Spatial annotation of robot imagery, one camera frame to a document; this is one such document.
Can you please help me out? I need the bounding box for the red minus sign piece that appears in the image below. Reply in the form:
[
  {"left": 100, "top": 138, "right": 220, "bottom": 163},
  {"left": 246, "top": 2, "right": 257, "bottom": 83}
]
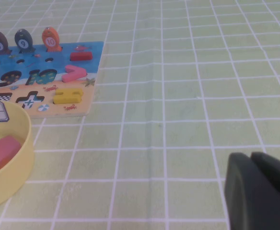
[{"left": 70, "top": 51, "right": 93, "bottom": 61}]

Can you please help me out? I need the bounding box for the dark grey fish number nine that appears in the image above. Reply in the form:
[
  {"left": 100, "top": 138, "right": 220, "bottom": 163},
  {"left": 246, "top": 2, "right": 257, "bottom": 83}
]
[{"left": 14, "top": 28, "right": 36, "bottom": 54}]

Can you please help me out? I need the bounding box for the green checked tablecloth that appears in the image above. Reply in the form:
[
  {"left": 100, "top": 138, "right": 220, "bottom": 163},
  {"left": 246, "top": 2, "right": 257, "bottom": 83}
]
[{"left": 0, "top": 0, "right": 280, "bottom": 230}]

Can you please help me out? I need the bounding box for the yellow equals sign piece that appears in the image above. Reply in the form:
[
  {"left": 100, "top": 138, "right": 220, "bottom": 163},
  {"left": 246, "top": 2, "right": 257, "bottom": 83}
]
[{"left": 53, "top": 88, "right": 83, "bottom": 105}]

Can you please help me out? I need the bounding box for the pink greater-than sign piece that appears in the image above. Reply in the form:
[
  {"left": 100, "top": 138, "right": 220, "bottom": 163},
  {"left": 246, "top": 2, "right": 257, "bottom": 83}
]
[{"left": 62, "top": 64, "right": 87, "bottom": 83}]

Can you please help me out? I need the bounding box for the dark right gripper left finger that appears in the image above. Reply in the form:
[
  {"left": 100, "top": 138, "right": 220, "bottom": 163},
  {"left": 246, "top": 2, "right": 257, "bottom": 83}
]
[{"left": 223, "top": 152, "right": 280, "bottom": 230}]

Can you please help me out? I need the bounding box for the yellow plastic bowl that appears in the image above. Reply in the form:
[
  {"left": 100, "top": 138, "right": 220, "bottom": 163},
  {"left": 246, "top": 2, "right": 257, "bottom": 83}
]
[{"left": 0, "top": 100, "right": 35, "bottom": 211}]

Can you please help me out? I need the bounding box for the pink trapezoid piece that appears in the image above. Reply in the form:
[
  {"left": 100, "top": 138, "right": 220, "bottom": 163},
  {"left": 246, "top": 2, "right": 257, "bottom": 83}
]
[{"left": 0, "top": 135, "right": 22, "bottom": 166}]

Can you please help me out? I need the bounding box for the orange fish number ten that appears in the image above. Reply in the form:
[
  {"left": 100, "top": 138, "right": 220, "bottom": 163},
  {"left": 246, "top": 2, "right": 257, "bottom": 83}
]
[{"left": 41, "top": 27, "right": 63, "bottom": 52}]

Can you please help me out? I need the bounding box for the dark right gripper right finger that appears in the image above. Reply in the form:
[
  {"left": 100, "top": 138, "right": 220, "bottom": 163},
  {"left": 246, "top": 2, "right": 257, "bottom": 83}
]
[{"left": 251, "top": 151, "right": 280, "bottom": 204}]

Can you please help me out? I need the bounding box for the colourful wooden puzzle board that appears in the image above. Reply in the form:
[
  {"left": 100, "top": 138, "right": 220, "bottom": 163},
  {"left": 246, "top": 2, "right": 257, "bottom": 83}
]
[{"left": 0, "top": 41, "right": 105, "bottom": 119}]

